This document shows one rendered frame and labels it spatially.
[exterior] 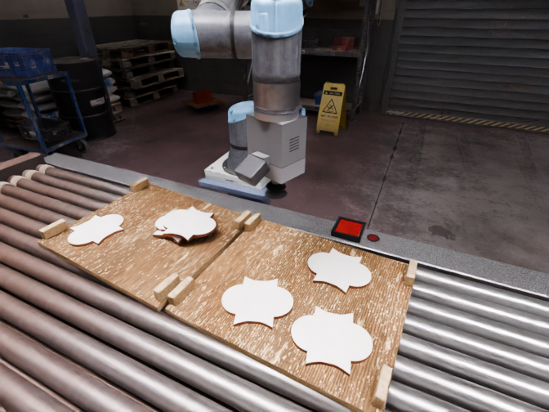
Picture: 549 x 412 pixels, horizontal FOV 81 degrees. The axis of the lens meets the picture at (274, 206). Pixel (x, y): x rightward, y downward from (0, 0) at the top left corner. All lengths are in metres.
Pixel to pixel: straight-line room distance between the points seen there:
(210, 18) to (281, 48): 0.17
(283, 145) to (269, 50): 0.14
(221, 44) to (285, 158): 0.22
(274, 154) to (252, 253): 0.30
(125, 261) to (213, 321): 0.28
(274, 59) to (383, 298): 0.48
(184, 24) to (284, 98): 0.22
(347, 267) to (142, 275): 0.44
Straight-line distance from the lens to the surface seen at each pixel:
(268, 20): 0.50
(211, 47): 0.62
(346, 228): 0.87
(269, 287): 0.67
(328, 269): 0.71
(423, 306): 0.73
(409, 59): 5.19
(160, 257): 0.79
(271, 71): 0.50
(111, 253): 0.85
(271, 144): 0.54
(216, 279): 0.71
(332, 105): 4.22
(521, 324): 0.81
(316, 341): 0.59
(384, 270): 0.75
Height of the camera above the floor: 1.43
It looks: 32 degrees down
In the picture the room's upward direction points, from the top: straight up
